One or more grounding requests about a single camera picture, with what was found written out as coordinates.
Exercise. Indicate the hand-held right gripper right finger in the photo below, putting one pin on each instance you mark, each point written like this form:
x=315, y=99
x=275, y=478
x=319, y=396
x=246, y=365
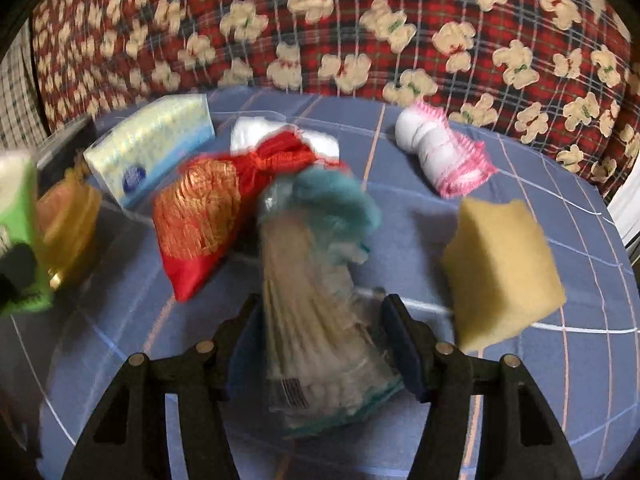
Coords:
x=402, y=355

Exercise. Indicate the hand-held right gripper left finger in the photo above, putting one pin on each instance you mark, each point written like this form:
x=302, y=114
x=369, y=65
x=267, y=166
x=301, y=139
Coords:
x=247, y=350

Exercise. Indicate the clear cotton swab bag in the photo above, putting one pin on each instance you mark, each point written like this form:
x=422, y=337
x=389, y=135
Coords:
x=320, y=335

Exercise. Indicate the yellow sponge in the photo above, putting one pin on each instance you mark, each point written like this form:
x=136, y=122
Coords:
x=500, y=270

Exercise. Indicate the red and gold pouch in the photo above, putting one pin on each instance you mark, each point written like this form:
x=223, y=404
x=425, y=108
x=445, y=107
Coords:
x=200, y=220

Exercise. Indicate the teal fluffy cloth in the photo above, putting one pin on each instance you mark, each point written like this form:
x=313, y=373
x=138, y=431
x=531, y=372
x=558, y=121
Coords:
x=340, y=200

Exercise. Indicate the green tissue packet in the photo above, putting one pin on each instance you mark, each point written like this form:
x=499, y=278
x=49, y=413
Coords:
x=20, y=200

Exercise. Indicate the orange soap bar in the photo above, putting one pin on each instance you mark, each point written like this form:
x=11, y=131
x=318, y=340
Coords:
x=70, y=230

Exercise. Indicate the white pads in pink net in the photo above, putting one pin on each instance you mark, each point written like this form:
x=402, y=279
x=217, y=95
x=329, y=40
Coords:
x=430, y=140

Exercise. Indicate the light blue tissue pack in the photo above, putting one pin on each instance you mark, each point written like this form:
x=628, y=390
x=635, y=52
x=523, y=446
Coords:
x=150, y=145

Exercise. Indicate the red plaid bear-print blanket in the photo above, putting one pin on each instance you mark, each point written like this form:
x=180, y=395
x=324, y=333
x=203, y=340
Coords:
x=350, y=25

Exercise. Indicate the beige checked cloth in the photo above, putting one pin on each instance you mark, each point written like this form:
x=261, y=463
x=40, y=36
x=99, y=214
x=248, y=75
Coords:
x=17, y=100

